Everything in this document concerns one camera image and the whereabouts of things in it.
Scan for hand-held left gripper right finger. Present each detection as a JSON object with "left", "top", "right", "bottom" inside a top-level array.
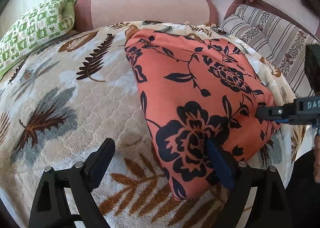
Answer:
[{"left": 205, "top": 139, "right": 287, "bottom": 228}]

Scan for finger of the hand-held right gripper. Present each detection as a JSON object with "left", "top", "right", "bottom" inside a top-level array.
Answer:
[{"left": 255, "top": 103, "right": 297, "bottom": 124}]

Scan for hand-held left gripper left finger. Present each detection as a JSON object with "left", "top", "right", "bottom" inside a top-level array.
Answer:
[{"left": 29, "top": 138, "right": 116, "bottom": 228}]

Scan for orange floral garment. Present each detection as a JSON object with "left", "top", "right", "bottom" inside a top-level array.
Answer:
[{"left": 124, "top": 28, "right": 282, "bottom": 201}]

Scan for person's right forearm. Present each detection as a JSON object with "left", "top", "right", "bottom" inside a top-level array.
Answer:
[{"left": 314, "top": 130, "right": 320, "bottom": 183}]

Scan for leaf print blanket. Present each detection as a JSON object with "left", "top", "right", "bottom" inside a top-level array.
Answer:
[{"left": 0, "top": 20, "right": 308, "bottom": 228}]

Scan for striped floral cushion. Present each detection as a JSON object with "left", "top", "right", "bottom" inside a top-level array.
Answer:
[{"left": 220, "top": 4, "right": 320, "bottom": 98}]

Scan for person's dark pants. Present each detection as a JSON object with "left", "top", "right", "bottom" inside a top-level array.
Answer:
[{"left": 285, "top": 152, "right": 320, "bottom": 228}]

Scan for white sheet brown border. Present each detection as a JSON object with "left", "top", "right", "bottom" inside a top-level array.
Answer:
[{"left": 207, "top": 0, "right": 320, "bottom": 43}]

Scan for green checkered pillow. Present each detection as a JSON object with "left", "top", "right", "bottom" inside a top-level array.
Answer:
[{"left": 0, "top": 0, "right": 78, "bottom": 76}]

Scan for pink bolster pillow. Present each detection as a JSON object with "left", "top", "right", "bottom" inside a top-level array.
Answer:
[{"left": 74, "top": 0, "right": 219, "bottom": 33}]

